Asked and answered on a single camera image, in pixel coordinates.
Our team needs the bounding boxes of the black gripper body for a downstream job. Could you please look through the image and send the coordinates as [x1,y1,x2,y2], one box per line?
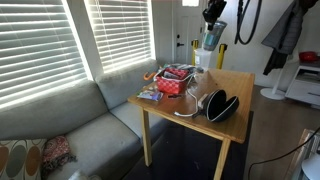
[202,0,228,22]

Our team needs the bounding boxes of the clear plastic container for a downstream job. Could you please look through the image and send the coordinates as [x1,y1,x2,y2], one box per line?
[193,47,213,72]

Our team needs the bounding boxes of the white door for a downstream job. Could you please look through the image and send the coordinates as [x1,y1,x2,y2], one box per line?
[171,0,209,64]

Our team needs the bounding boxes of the grey crumpled cloth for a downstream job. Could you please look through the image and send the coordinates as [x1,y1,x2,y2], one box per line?
[163,63,205,75]

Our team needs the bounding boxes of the light wooden table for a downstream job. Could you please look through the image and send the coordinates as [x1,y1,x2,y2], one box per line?
[127,68,256,180]

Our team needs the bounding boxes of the red woven basket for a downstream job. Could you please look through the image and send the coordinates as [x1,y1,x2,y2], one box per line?
[153,67,192,95]

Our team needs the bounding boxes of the black hanging garment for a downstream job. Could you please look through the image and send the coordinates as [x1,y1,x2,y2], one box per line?
[262,49,288,76]

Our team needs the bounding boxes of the grey hanging coat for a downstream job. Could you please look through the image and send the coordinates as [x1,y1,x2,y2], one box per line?
[260,0,309,56]

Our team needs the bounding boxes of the black open glasses case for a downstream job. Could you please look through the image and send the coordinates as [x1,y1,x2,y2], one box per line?
[199,88,240,123]

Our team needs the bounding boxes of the narrow white window blind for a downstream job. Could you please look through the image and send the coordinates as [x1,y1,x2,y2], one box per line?
[84,0,157,74]

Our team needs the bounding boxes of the white coat stand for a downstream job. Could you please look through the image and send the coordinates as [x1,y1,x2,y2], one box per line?
[259,66,287,101]

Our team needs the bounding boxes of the colourful printed packet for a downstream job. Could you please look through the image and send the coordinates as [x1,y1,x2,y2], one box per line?
[136,89,164,102]

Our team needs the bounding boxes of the red object on cabinet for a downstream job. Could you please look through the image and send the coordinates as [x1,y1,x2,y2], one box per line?
[298,50,319,63]

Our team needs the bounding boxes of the white cabinet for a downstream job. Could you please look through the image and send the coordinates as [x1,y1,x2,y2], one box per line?
[284,61,320,108]

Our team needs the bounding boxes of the dark blue rug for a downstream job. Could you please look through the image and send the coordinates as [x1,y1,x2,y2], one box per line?
[121,109,254,180]

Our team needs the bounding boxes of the grey sofa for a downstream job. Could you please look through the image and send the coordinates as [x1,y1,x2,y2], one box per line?
[0,58,171,180]

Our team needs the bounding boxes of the wide white window blind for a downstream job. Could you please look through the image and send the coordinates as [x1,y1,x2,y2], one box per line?
[0,0,88,109]

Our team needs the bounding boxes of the red paisley blanket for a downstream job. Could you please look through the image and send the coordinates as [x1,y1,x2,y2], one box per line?
[40,134,78,178]

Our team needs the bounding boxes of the cushion with oval pattern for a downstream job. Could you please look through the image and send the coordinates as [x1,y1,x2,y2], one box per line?
[0,138,48,180]

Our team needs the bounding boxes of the yellow post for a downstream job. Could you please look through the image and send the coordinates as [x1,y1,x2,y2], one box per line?
[190,39,200,67]
[215,43,229,70]

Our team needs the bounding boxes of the black hanging hose loop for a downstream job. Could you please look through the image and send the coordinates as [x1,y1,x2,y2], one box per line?
[234,0,263,46]

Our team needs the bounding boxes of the orange umbrella handle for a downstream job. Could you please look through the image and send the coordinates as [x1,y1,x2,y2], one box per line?
[143,71,158,82]

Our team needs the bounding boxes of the white cable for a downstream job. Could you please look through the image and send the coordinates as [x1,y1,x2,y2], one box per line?
[173,74,201,118]

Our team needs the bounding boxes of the thick black floor cable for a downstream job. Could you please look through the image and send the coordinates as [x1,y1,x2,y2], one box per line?
[247,126,320,180]

